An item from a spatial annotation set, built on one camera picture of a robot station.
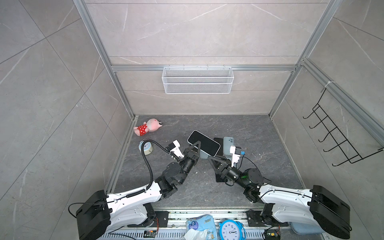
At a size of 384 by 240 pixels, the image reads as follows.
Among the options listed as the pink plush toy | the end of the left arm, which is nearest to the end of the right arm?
the end of the left arm

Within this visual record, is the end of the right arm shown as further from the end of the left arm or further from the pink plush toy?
the pink plush toy

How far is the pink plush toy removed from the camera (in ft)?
3.46
